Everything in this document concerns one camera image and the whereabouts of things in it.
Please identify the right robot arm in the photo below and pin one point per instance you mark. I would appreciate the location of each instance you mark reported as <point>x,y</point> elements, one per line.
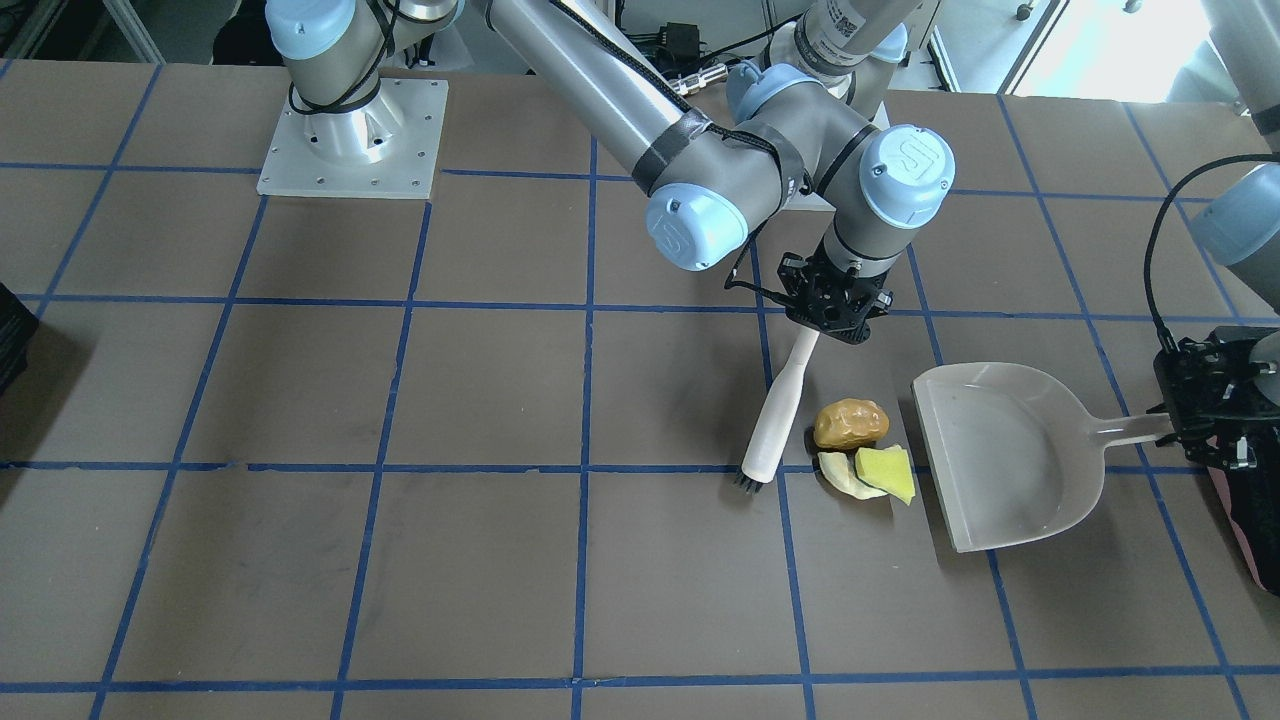
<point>710,188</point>

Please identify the white plastic dustpan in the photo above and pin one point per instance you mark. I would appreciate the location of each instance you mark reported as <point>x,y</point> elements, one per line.
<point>1014,455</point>

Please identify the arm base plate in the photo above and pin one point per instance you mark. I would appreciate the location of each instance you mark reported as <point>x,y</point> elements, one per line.
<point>385,150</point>
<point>813,199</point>

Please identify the black-lined trash bin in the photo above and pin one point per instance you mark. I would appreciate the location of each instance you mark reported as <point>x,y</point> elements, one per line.
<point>1245,510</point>
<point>18,327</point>

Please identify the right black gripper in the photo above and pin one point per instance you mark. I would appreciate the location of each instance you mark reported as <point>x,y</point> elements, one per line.
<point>797,281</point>

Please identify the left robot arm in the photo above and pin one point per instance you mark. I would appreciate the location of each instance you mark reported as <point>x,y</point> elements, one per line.
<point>1239,228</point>

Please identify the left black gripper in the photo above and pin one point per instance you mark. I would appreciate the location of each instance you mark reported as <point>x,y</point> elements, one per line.
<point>1213,412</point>

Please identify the yellow sponge piece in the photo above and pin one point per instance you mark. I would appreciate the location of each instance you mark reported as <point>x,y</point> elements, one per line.
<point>880,472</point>

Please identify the pale peel scrap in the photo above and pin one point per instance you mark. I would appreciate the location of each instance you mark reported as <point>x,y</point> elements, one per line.
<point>839,470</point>

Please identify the brown potato-like trash piece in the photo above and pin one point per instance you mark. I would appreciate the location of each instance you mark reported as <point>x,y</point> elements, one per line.
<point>850,423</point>

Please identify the white hand brush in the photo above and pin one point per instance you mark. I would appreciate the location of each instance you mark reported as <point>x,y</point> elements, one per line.
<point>776,419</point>

